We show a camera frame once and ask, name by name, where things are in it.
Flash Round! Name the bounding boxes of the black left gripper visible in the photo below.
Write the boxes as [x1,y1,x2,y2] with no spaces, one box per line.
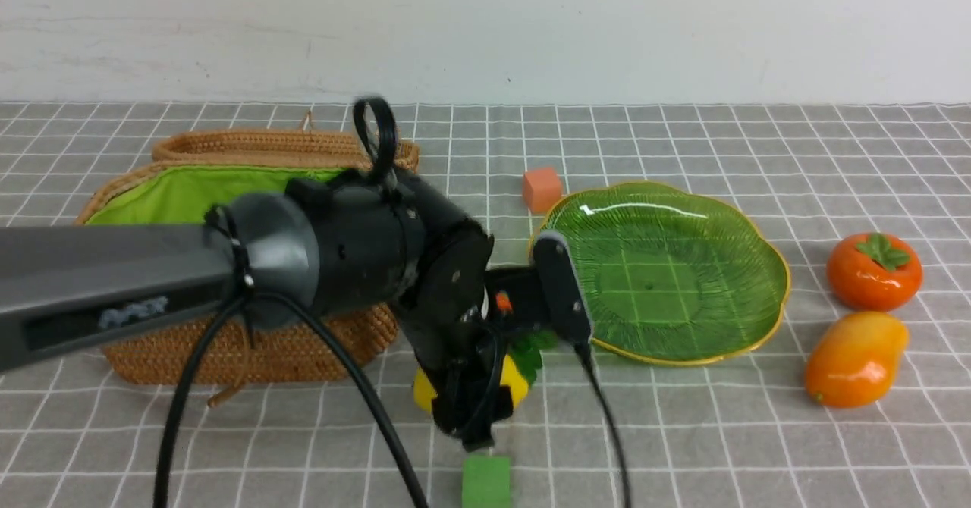
[394,171,547,452]

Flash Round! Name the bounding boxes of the orange toy carrot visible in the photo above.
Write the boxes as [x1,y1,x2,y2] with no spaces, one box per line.
[492,290,561,387]

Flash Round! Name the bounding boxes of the yellow toy lemon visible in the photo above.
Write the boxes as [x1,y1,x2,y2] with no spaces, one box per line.
[412,355,531,415]

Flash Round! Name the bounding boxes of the orange yellow toy mango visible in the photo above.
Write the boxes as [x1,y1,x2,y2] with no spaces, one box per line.
[803,311,910,409]

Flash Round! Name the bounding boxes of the orange toy persimmon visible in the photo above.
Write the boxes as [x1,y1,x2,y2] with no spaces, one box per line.
[826,231,925,312]

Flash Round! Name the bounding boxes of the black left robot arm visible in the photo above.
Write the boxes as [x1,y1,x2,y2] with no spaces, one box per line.
[2,168,553,452]

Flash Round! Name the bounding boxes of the orange foam cube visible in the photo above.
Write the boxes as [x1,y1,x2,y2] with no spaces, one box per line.
[521,167,563,215]

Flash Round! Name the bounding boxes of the green foam cube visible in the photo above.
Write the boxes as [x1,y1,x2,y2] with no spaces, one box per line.
[461,455,512,508]

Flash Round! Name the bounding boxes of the green glass leaf plate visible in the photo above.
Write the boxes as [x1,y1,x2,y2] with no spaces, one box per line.
[536,182,791,367]

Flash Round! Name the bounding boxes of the woven wicker basket green lining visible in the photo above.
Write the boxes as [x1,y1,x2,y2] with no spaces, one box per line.
[76,161,398,406]

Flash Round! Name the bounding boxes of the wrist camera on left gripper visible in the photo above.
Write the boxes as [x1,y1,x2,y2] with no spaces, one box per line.
[531,230,592,347]

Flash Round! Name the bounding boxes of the black cable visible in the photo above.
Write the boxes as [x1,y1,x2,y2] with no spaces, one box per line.
[154,97,430,508]

